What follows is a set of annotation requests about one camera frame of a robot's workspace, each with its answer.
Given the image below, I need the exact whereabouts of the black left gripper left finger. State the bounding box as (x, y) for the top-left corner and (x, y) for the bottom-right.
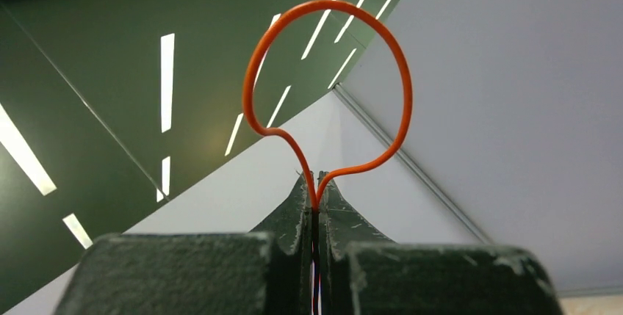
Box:
(55, 177), (312, 314)

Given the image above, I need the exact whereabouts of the orange cable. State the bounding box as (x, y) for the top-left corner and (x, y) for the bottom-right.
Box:
(242, 0), (414, 315)

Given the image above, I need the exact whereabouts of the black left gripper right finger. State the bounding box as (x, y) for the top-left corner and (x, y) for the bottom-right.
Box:
(317, 181), (563, 314)

